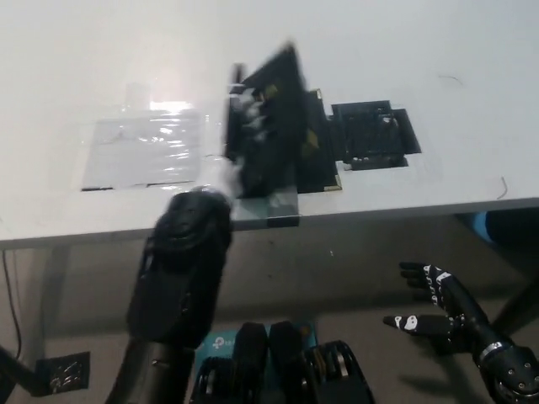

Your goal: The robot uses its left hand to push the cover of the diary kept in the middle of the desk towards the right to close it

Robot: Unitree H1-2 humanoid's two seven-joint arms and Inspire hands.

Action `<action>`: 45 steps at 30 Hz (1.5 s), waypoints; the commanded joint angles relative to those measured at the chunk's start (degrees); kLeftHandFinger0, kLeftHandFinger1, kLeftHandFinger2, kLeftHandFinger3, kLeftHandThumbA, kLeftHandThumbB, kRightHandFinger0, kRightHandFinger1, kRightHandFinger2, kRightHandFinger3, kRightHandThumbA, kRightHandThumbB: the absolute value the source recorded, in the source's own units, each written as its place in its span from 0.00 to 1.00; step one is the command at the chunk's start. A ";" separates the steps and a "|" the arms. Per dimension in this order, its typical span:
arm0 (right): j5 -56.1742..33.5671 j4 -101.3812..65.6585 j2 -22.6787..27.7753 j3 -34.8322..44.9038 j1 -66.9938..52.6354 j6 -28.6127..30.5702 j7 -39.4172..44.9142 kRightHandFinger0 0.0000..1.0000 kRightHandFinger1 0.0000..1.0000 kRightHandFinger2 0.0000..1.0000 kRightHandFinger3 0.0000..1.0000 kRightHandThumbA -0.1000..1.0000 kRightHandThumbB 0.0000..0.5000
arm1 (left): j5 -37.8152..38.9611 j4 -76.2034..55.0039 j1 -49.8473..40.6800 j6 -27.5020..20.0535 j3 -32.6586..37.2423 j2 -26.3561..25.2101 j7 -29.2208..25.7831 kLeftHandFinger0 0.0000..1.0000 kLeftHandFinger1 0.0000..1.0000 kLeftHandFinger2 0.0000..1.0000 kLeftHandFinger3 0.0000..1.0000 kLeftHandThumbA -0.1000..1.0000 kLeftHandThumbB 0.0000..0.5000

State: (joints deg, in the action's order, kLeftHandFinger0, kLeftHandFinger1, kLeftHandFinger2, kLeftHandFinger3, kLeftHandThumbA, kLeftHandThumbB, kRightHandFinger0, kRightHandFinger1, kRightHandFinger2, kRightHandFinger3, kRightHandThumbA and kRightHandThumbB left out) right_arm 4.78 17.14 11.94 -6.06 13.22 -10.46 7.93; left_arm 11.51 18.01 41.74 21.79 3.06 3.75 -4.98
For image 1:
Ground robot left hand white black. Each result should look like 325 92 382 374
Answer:
196 82 273 199

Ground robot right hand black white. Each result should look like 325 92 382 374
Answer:
382 260 506 359

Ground black USC diary gold corners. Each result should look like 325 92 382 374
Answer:
222 40 343 199

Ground black diagonal table leg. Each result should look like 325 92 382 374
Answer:
490 268 539 334

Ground blue object under table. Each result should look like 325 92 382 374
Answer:
471 213 492 243

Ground clear plastic sheet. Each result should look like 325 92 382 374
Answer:
79 83 224 193

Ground black tape patch with marks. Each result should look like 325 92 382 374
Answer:
326 99 424 172

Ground teal TP-Link box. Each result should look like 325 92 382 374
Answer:
197 322 318 368

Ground grey table leg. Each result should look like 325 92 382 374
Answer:
40 246 71 363

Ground grey duct tape strip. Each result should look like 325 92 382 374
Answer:
233 191 302 229

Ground thin black cable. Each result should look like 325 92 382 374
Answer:
2 252 23 359

